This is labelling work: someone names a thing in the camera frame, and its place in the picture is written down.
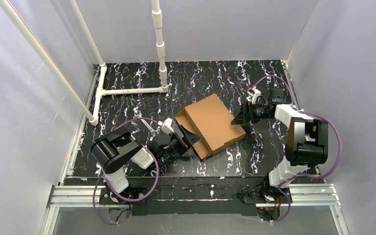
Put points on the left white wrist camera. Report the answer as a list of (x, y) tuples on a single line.
[(167, 126)]

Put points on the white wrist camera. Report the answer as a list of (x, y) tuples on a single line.
[(167, 126), (253, 95)]

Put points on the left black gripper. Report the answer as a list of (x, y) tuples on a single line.
[(181, 137)]

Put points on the brown cardboard box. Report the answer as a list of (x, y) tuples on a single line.
[(211, 120)]

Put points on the aluminium rail base frame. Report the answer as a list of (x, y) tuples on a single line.
[(192, 196)]

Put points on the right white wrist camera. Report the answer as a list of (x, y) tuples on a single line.
[(253, 95)]

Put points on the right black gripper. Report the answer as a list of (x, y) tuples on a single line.
[(244, 112)]

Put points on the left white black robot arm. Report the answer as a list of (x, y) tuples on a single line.
[(114, 150)]

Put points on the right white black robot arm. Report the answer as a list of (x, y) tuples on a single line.
[(307, 141)]

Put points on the silver wrench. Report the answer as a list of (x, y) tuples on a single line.
[(150, 128)]

